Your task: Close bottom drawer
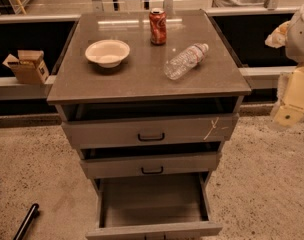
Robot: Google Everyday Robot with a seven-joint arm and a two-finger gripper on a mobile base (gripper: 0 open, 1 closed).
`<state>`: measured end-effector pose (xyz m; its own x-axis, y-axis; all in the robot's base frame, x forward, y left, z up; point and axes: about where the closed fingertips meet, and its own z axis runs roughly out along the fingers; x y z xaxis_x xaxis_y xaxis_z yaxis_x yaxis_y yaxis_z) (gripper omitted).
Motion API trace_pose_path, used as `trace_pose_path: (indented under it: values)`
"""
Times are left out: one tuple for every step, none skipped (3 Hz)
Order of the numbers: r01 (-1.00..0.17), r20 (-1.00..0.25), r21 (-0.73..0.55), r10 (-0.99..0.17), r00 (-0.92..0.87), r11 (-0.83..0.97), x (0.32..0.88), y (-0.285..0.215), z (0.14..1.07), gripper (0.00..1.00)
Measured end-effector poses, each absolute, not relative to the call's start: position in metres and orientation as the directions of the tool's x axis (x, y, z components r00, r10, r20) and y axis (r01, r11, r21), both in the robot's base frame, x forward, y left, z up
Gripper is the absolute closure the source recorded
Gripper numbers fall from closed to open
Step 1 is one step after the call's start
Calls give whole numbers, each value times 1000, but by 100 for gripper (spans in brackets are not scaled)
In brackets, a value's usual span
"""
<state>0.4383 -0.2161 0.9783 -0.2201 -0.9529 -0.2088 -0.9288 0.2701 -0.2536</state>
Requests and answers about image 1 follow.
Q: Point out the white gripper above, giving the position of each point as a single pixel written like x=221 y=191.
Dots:
x=300 y=39

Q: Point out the grey bottom drawer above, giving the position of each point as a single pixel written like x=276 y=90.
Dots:
x=157 y=207

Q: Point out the grey drawer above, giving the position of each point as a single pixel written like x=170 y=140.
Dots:
x=157 y=207
x=151 y=123
x=151 y=160

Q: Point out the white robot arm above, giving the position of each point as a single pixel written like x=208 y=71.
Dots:
x=290 y=35

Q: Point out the grey drawer cabinet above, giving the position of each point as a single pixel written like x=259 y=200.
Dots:
x=140 y=77

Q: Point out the grey top drawer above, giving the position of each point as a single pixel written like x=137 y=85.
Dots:
x=151 y=123

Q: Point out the grey middle drawer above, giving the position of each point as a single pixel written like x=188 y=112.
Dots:
x=151 y=160

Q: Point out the clear plastic water bottle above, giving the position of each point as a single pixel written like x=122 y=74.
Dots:
x=181 y=64

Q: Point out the red soda can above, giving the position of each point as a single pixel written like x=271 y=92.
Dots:
x=157 y=18

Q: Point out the white paper bowl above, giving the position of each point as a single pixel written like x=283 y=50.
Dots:
x=107 y=53

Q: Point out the open cardboard box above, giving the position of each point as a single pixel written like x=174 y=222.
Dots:
x=28 y=67

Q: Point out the black cylindrical leg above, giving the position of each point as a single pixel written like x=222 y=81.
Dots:
x=30 y=216

